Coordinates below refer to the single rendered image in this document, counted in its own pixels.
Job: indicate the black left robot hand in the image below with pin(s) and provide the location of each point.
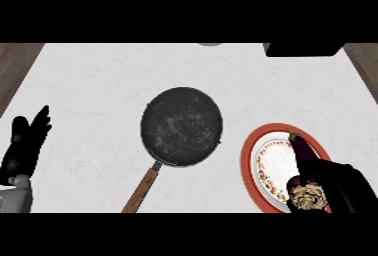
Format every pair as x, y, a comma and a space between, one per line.
23, 150

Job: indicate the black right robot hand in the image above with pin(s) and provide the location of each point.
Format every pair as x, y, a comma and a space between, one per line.
340, 186

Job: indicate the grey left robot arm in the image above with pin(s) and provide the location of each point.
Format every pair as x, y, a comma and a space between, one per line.
18, 196

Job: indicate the cream frosted cupcake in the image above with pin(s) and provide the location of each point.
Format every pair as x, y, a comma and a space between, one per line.
305, 196

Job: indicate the red rimmed floral plate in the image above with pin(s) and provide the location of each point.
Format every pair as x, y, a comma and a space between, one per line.
268, 160

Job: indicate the purple eggplant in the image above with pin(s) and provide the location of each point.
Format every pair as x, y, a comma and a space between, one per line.
303, 150

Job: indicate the black appliance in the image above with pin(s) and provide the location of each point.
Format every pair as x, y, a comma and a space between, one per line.
303, 49

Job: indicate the grey round object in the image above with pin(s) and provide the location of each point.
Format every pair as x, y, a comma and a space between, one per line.
210, 44

